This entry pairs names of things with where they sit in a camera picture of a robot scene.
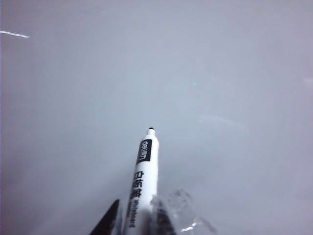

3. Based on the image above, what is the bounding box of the white whiteboard marker pen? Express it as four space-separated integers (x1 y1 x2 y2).
123 126 161 235

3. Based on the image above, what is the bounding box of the clear-wrapped right gripper right finger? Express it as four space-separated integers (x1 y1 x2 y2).
149 188 217 235

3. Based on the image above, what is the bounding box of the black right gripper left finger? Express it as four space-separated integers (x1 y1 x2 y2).
89 199 121 235

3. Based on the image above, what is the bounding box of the white glossy whiteboard panel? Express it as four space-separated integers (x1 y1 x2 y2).
0 0 313 235

